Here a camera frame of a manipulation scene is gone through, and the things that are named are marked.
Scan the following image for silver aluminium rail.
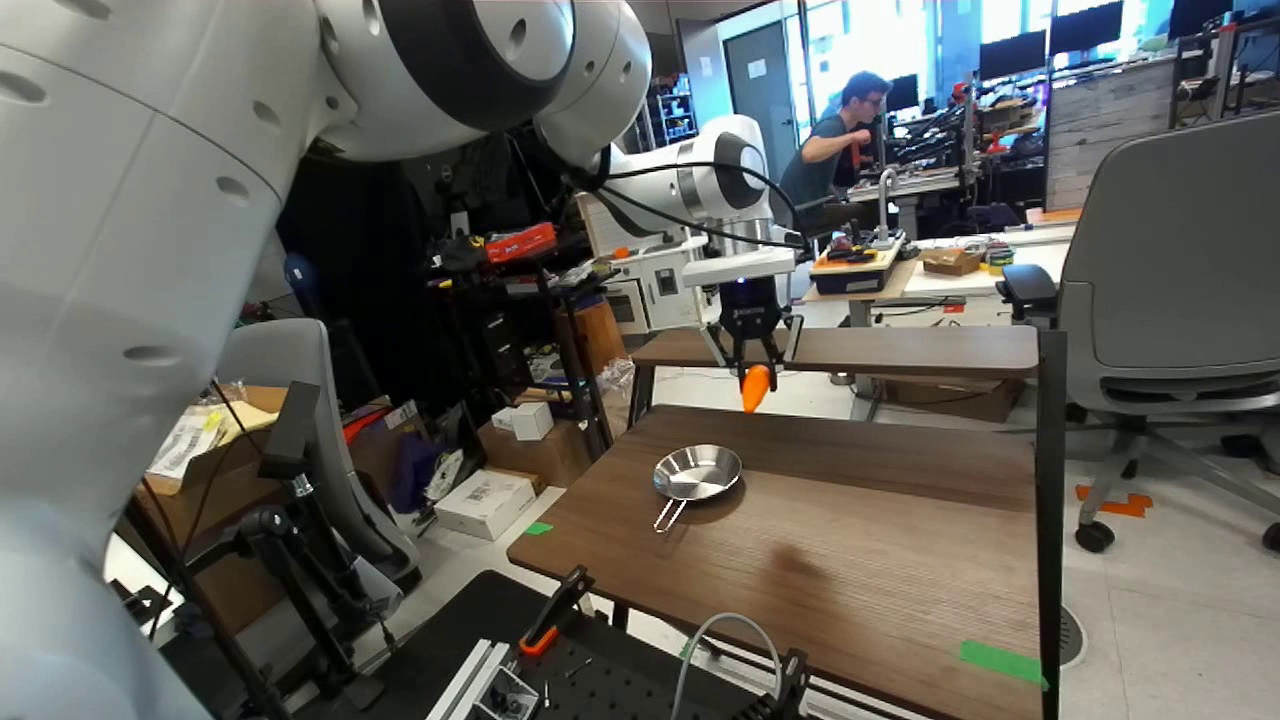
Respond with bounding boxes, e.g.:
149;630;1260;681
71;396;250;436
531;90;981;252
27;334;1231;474
425;635;545;720

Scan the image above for orange carrot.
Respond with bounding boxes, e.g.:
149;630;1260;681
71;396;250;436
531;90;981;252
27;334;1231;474
734;361;774;416

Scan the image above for black bar clamp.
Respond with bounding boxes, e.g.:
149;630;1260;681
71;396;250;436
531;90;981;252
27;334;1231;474
758;643;821;720

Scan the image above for open brown cardboard box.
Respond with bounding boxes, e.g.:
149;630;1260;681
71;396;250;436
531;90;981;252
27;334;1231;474
134;380;305;554

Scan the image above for black equipment rack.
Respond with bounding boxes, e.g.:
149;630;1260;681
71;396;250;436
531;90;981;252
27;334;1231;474
425;132;631;463

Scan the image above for large grey office chair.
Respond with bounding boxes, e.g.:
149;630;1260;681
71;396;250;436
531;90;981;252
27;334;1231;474
997;108;1280;555

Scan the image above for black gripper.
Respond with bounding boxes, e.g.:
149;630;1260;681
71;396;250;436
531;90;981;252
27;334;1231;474
703;275;805;380

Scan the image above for black curtain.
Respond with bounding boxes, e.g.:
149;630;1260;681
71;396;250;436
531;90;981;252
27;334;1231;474
275;136;444;396

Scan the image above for person in dark teal shirt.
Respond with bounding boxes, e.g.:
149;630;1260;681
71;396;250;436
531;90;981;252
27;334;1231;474
774;69;894;203

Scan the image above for grey cable loop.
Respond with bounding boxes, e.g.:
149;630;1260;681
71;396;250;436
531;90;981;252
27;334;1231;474
664;610;792;720

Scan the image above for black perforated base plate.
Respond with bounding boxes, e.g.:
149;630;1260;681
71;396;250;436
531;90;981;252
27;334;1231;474
313;568;833;720

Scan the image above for flat white box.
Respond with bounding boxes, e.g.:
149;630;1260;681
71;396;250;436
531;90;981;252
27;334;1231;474
430;463;539;547

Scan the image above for grey chair left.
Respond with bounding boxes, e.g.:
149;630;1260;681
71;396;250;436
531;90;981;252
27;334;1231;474
112;376;430;720

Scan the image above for white and yellow papers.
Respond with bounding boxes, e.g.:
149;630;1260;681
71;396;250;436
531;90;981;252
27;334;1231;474
149;396;281;480

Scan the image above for small brown cardboard box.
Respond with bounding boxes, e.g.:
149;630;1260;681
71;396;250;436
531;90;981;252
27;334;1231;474
476;396;596;493

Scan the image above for small steel frying pan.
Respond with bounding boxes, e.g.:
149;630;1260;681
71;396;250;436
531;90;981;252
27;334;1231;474
649;442;746;535

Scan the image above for white computer tower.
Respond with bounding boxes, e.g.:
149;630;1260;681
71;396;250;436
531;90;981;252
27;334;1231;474
610;252;717;338

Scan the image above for white plastic bag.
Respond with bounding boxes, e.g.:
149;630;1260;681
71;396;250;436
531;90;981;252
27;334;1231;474
486;396;556;448

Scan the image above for orange handled black clamp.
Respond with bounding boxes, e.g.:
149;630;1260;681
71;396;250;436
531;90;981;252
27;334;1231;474
512;564;596;668

